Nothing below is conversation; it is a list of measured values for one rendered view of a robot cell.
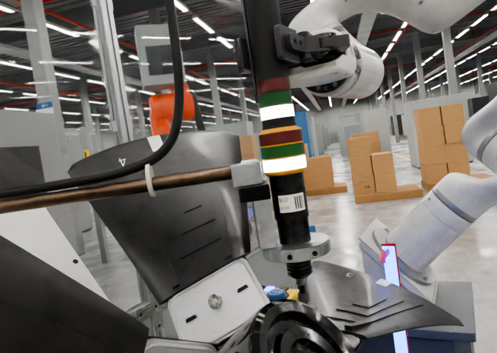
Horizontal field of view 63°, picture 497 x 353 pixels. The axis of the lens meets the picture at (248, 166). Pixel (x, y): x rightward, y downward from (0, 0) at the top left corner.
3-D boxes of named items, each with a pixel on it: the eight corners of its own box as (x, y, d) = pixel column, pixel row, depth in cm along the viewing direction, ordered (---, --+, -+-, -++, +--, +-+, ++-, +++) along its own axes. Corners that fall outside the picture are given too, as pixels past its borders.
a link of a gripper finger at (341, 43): (371, 44, 43) (329, 45, 40) (325, 63, 50) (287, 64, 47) (370, 33, 43) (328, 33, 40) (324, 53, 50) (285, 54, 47)
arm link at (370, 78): (331, 17, 56) (375, 66, 54) (359, 32, 67) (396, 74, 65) (289, 62, 60) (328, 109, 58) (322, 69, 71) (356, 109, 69)
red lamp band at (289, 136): (262, 146, 39) (259, 134, 39) (258, 146, 43) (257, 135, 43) (307, 140, 39) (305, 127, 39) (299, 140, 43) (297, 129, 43)
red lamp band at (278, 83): (259, 92, 39) (257, 80, 39) (257, 97, 43) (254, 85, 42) (293, 88, 39) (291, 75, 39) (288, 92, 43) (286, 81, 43)
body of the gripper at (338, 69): (367, 85, 52) (338, 79, 43) (295, 100, 58) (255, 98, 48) (359, 26, 52) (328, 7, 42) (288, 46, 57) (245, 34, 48)
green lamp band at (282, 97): (261, 106, 39) (259, 93, 39) (258, 109, 43) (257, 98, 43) (295, 101, 39) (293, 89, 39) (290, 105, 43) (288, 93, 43)
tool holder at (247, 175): (245, 271, 38) (229, 167, 37) (242, 251, 45) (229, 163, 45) (339, 255, 38) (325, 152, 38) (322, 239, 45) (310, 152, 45)
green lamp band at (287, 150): (264, 160, 39) (262, 147, 39) (260, 159, 43) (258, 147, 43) (308, 153, 39) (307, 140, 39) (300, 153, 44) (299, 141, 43)
